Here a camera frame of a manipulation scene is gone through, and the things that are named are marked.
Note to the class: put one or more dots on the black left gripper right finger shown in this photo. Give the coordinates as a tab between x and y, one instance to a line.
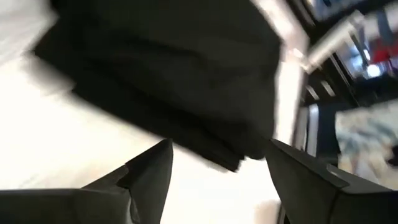
326	199

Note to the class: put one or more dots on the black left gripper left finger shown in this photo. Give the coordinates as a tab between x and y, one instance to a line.
93	205

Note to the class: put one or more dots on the black garment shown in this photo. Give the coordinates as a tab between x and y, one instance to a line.
171	77

